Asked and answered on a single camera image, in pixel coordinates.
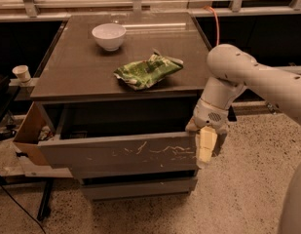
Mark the grey top drawer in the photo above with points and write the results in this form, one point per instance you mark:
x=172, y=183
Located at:
x=121, y=138

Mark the grey drawer cabinet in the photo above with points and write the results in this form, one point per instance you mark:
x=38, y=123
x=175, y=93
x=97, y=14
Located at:
x=79, y=71

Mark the green snack bag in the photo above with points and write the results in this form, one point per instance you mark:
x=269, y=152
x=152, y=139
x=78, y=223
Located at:
x=143, y=74

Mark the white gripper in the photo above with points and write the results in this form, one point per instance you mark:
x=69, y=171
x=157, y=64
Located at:
x=208, y=115

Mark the brown cardboard box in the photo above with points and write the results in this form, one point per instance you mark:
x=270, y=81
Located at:
x=32, y=130

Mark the black stand leg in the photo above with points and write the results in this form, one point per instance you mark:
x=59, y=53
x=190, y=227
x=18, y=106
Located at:
x=44, y=209

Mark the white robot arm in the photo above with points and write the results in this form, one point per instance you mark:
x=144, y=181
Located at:
x=234, y=71

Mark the white ceramic bowl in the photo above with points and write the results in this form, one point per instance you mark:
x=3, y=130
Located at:
x=109, y=36

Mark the white paper cup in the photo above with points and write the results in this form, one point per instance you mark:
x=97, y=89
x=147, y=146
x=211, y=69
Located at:
x=22, y=73

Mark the grey drawer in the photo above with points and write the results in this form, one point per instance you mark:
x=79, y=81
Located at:
x=139, y=189
x=121, y=138

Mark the grey bottom drawer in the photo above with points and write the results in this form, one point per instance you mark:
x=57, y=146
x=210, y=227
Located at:
x=139, y=189

